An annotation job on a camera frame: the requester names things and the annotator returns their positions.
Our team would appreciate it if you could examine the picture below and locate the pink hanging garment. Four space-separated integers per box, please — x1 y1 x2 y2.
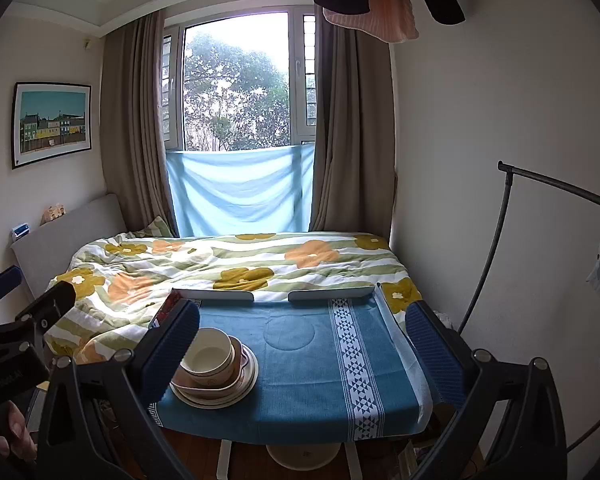
322 0 421 45

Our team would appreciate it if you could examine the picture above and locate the floral striped duvet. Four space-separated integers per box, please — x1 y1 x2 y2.
42 230 426 366

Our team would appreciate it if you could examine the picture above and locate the grey headboard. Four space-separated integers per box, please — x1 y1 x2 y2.
11 192 127 301

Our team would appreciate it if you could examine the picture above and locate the cartoon print plate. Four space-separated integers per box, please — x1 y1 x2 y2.
170 344 258 404

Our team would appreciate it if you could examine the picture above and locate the light blue window cloth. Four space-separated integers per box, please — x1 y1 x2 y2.
166 142 315 238

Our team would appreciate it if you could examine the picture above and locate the plain white plate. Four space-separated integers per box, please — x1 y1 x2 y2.
170 347 259 410

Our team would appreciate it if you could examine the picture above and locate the green patterned pillow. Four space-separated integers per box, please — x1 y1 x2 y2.
132 216 176 239

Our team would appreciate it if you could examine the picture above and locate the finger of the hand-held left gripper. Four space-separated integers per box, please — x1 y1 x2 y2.
14 280 77 348
0 266 25 311

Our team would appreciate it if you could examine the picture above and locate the person's left hand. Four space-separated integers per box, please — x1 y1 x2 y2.
0 402 39 461

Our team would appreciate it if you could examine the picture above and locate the cream round bowl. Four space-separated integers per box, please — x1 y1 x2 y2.
182 355 237 390
180 327 235 376

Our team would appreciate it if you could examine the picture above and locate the small plush toy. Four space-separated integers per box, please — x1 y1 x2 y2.
40 203 66 226

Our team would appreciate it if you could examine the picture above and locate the red and black box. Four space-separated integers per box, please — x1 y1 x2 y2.
150 292 186 331

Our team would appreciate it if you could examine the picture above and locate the white table leg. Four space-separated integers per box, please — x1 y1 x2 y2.
215 440 234 480
342 442 361 480

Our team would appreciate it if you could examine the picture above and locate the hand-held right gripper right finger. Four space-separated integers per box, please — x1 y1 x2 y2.
404 301 567 480

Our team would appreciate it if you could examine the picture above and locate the framed houses picture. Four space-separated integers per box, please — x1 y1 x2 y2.
11 81 93 171

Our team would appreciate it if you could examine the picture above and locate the white plastic bucket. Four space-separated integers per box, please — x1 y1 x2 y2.
266 442 342 472

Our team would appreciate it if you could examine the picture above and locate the light blue table side guard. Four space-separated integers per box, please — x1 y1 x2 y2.
375 282 443 426

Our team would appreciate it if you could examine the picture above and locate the pink square bowl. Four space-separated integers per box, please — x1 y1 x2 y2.
172 335 251 396

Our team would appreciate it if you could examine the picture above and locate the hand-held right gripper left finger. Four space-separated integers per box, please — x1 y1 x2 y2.
39 299 202 480

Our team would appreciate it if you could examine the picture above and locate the grey table edge guard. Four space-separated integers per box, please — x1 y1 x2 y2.
171 287 256 307
287 285 375 304

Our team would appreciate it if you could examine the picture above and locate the blue patterned tablecloth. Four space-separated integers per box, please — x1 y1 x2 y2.
152 297 433 443

